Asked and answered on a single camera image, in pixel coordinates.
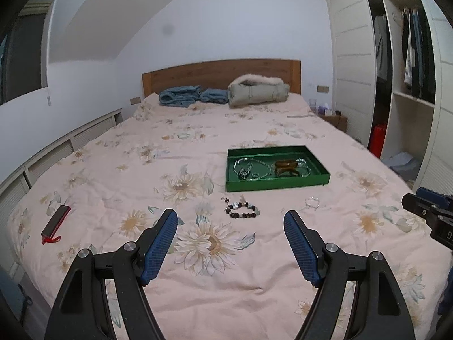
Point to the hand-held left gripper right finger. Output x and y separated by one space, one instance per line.
300 244

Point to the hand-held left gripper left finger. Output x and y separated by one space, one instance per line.
161 241

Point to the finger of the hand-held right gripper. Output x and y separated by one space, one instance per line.
417 208
431 195

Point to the green tray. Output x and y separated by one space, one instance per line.
276 184

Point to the dark brown bangle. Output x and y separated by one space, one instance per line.
287 173

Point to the thin silver bangle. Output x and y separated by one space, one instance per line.
307 171

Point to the amber bangle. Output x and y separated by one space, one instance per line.
283 164

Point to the light blue cloth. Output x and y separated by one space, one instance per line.
401 164

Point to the bed with floral cover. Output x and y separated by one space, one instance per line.
141 170

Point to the red box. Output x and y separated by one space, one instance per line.
377 141

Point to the wooden nightstand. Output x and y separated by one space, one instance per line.
336 122

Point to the purple tissue box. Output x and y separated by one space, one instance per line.
325 109

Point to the clear drinking glass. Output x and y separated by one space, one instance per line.
313 103

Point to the dark hanging clothes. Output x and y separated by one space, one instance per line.
423 53

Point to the striped hanging shirt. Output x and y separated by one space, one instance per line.
408 53

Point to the blue blanket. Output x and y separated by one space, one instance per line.
180 95

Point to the grey hanging garment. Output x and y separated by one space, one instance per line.
381 46

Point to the white wardrobe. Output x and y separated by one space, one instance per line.
350 60

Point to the grey jacket with fur trim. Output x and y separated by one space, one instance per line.
254 92

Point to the wooden headboard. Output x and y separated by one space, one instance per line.
198 74

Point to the dark window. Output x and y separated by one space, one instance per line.
24 53

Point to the wall socket by window side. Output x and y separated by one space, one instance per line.
135 101

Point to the wall socket by wardrobe side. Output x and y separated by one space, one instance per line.
322 89

